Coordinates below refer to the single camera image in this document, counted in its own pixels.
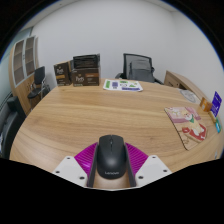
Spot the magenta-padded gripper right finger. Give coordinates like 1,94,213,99
124,141,173,188

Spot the small teal box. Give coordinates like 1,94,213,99
214,121,222,135

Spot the black box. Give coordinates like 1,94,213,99
72,53,101,70

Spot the small tan box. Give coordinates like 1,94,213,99
208,111,218,124

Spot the black sofa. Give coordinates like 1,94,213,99
0,95,27,159

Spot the wide brown cardboard box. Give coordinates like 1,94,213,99
69,67,101,87

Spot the wooden shelf unit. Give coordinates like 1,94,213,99
8,35,41,111

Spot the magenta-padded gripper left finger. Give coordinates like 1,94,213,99
52,141,100,188

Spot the purple card package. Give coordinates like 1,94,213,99
210,91,223,118

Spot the grey backpack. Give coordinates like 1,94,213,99
128,59,155,84

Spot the narrow brown cardboard box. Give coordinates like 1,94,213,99
53,60,73,87

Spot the black mesh office chair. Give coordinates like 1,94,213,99
115,53,164,85

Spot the green flat box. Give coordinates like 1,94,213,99
215,117,223,132

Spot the wooden side desk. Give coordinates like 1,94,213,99
163,69,208,101

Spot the small black chair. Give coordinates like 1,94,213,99
27,65,51,101

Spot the pink and red printed mouse pad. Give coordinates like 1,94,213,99
164,105,208,151

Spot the white sheet with green print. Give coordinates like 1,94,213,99
102,78,144,93

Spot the small orange-brown box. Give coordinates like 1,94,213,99
199,96,213,113

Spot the black computer mouse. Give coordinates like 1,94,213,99
96,134,128,180

